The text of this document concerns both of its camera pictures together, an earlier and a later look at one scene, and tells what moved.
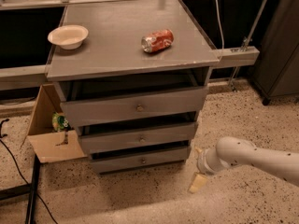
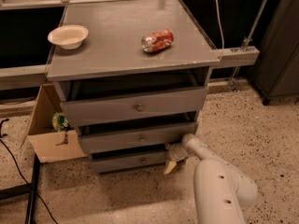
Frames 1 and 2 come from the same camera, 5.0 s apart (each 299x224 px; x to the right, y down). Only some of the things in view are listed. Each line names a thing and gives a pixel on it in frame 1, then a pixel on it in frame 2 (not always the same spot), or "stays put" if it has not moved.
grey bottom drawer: x=104 y=164 stays put
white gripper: x=203 y=162 -> x=174 y=153
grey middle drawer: x=108 y=142 stays put
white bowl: x=69 y=36 stays put
